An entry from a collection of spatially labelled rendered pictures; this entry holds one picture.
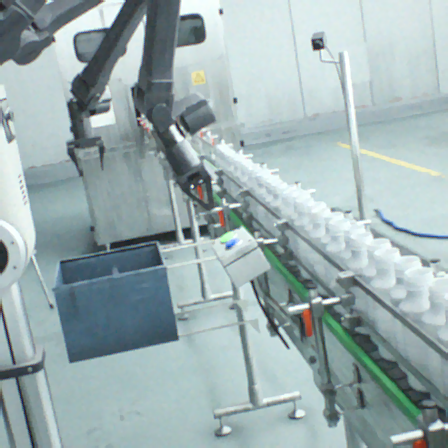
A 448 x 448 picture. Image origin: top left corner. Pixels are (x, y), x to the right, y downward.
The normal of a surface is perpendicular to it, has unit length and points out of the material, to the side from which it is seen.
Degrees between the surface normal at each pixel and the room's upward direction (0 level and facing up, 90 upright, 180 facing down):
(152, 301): 90
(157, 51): 113
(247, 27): 90
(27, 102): 90
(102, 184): 90
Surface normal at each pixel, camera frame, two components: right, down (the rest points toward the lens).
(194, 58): 0.15, 0.19
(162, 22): 0.38, 0.51
